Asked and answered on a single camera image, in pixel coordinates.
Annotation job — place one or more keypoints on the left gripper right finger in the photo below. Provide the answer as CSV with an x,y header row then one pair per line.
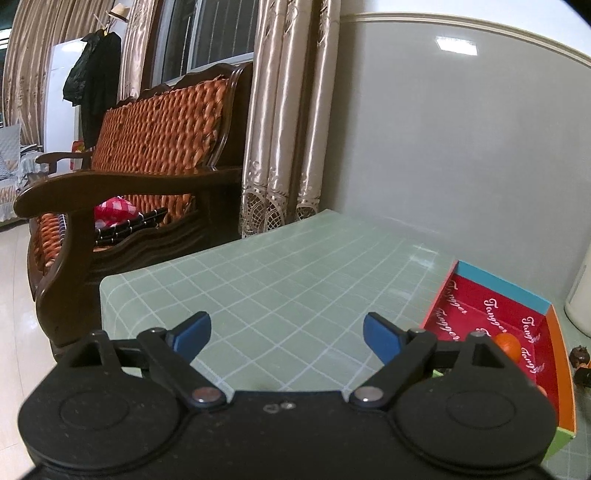
x,y
411,356

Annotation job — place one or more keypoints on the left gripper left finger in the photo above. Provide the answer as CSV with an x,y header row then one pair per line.
x,y
150,371

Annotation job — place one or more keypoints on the red cardboard box tray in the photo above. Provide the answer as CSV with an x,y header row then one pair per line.
x,y
472,299

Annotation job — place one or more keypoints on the orange fruit in box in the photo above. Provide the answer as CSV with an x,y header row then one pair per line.
x,y
510,345

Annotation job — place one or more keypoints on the green cutting mat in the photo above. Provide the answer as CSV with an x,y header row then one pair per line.
x,y
286,306

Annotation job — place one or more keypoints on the red polka dot bag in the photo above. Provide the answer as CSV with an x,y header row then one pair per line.
x,y
113,211

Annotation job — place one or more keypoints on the white thermos jug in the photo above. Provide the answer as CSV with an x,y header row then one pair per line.
x,y
577,304

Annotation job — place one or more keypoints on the wooden woven sofa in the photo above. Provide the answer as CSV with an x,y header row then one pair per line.
x,y
175,153

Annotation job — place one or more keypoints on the black hanging coat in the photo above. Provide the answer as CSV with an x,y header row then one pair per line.
x,y
92,83

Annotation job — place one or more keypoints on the beige satin curtain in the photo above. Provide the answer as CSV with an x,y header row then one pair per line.
x,y
294,60

